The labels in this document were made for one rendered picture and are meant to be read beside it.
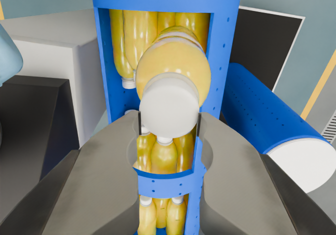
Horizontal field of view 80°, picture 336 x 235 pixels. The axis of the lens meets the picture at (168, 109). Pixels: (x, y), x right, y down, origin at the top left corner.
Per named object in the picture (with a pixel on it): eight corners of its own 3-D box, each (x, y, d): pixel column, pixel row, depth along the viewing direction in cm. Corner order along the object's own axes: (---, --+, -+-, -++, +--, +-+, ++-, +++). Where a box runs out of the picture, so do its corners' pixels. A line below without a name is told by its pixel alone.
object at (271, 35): (182, 165, 209) (183, 176, 196) (221, 3, 138) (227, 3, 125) (231, 170, 213) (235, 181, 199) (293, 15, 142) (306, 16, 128)
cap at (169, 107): (158, 65, 13) (154, 73, 12) (208, 92, 14) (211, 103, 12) (134, 110, 15) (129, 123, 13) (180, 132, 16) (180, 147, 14)
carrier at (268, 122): (207, 98, 156) (244, 98, 156) (246, 195, 79) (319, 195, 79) (212, 61, 142) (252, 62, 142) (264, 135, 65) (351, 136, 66)
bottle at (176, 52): (166, 15, 29) (146, 31, 12) (209, 40, 30) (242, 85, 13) (146, 59, 32) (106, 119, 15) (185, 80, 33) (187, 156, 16)
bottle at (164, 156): (172, 203, 55) (176, 149, 46) (147, 197, 56) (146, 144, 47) (177, 183, 61) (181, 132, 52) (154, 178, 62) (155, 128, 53)
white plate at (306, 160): (248, 197, 78) (247, 194, 79) (320, 197, 78) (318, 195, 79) (266, 139, 65) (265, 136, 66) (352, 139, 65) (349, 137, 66)
